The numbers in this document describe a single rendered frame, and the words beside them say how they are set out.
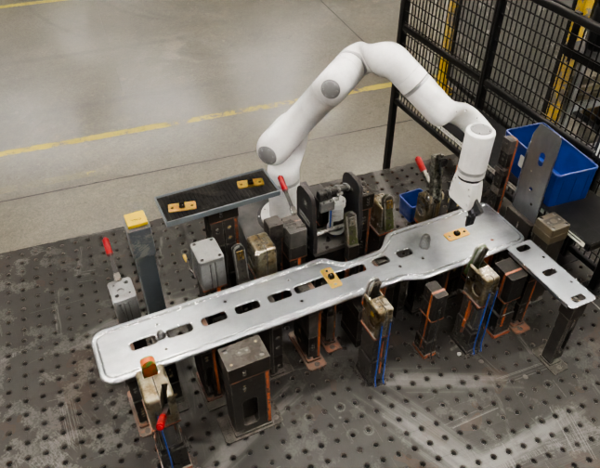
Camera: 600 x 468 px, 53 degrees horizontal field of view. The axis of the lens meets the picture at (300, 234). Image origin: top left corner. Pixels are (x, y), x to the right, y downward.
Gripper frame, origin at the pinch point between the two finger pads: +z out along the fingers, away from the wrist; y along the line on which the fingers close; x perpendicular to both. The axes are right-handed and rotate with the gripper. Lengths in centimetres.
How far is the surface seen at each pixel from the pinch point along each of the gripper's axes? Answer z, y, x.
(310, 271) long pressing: 9, -5, -51
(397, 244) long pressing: 8.9, -4.0, -20.2
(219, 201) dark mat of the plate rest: -7, -30, -70
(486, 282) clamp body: 4.8, 24.6, -7.9
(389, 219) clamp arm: 6.6, -13.6, -17.4
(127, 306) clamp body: 7, -12, -105
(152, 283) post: 19, -30, -95
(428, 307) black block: 16.0, 18.1, -21.7
